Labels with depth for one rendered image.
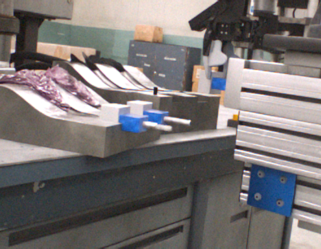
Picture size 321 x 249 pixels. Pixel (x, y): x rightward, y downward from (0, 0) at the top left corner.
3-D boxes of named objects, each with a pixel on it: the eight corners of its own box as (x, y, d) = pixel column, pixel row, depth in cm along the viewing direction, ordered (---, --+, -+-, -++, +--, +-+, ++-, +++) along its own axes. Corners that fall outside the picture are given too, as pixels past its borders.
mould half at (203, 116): (216, 128, 136) (222, 79, 134) (155, 135, 114) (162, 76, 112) (87, 102, 163) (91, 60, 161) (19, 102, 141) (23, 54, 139)
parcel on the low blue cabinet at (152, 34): (163, 43, 872) (165, 27, 869) (152, 42, 843) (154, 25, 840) (143, 41, 892) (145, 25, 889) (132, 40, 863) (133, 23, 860)
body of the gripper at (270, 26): (272, 51, 158) (277, 13, 157) (246, 48, 161) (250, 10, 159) (276, 52, 165) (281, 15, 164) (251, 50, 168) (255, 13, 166)
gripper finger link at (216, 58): (218, 78, 113) (228, 39, 113) (197, 75, 116) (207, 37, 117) (225, 82, 115) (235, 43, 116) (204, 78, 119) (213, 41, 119)
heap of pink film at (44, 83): (107, 106, 109) (110, 70, 108) (61, 112, 92) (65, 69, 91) (6, 90, 116) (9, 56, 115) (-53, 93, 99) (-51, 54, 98)
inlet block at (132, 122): (174, 141, 93) (178, 113, 92) (165, 145, 88) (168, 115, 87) (111, 131, 96) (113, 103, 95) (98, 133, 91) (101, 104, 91)
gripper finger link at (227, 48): (237, 82, 120) (238, 44, 117) (216, 80, 123) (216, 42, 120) (244, 80, 122) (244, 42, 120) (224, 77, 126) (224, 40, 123)
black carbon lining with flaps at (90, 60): (189, 100, 133) (192, 65, 132) (150, 101, 120) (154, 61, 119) (96, 83, 152) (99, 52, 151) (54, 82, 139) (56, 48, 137)
